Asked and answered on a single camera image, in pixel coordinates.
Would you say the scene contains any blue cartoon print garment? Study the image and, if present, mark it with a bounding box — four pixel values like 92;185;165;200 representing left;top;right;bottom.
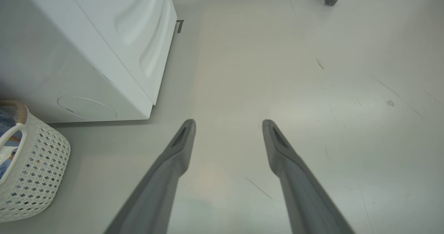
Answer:
0;109;23;180

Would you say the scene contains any cream perforated basket brown rim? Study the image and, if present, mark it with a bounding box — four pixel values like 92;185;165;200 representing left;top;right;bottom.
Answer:
0;99;71;223

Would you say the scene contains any white front-load washing machine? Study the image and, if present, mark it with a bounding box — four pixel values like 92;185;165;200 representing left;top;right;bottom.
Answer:
0;0;178;124

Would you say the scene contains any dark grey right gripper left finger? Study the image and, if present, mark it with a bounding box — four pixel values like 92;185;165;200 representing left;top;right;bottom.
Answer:
104;119;197;234

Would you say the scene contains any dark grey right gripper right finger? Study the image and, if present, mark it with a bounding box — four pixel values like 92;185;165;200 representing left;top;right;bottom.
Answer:
262;119;356;234

